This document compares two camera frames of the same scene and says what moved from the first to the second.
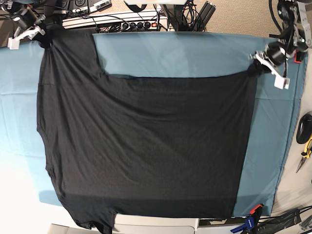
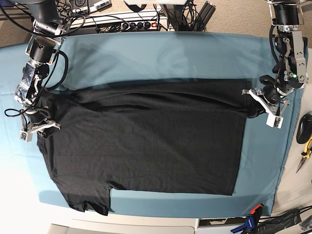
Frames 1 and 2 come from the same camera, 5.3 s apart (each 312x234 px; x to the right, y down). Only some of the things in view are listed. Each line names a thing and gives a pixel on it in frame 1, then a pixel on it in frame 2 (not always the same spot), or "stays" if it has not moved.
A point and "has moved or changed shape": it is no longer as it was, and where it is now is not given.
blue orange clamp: [251, 225] stays
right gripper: [274, 55] -> [272, 100]
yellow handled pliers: [307, 152] stays
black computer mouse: [304, 129] stays
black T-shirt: [166, 146] has moved or changed shape
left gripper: [27, 21] -> [37, 123]
